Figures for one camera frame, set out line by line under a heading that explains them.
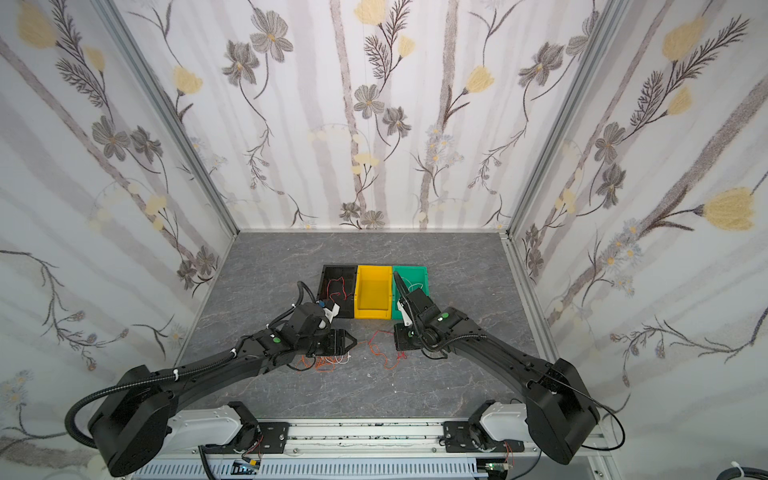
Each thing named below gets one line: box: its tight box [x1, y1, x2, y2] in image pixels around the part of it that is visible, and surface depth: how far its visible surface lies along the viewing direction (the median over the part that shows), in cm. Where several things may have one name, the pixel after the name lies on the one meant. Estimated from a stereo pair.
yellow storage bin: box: [354, 265, 393, 320], surface depth 96 cm
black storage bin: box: [317, 264, 358, 319], surface depth 102 cm
